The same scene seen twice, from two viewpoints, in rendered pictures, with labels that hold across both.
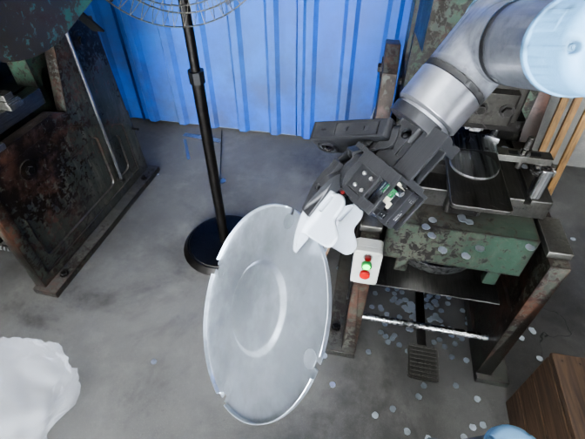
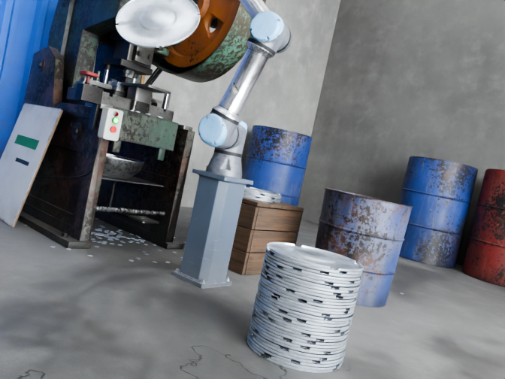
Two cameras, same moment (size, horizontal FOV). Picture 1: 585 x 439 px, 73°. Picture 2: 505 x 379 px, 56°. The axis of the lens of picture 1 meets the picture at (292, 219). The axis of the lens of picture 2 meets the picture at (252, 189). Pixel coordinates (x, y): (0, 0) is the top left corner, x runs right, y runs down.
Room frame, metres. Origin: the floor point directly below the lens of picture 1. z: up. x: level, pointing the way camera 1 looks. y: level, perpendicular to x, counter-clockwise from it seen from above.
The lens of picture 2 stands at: (-0.89, 1.29, 0.52)
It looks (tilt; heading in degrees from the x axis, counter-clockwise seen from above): 3 degrees down; 299
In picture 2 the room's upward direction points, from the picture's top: 12 degrees clockwise
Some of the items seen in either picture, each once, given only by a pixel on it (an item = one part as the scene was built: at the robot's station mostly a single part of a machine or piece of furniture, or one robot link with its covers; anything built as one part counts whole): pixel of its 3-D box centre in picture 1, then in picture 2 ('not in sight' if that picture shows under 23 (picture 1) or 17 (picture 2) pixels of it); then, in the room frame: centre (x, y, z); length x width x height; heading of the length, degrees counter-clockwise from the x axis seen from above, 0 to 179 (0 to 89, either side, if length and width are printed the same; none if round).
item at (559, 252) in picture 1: (513, 205); (140, 152); (1.07, -0.80, 0.45); 0.92 x 0.12 x 0.90; 168
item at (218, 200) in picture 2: not in sight; (212, 227); (0.20, -0.38, 0.23); 0.19 x 0.19 x 0.45; 82
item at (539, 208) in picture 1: (458, 169); (121, 105); (0.98, -0.50, 0.68); 0.45 x 0.30 x 0.06; 78
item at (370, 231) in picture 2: not in sight; (357, 245); (-0.24, -0.99, 0.24); 0.42 x 0.42 x 0.48
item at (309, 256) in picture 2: not in sight; (314, 256); (-0.39, -0.05, 0.29); 0.29 x 0.29 x 0.01
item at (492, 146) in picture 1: (466, 146); (125, 89); (0.98, -0.50, 0.76); 0.15 x 0.09 x 0.05; 78
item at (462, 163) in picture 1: (468, 194); (143, 99); (0.81, -0.47, 0.72); 0.25 x 0.14 x 0.14; 168
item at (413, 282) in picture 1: (428, 247); (107, 174); (0.99, -0.51, 0.31); 0.43 x 0.42 x 0.01; 78
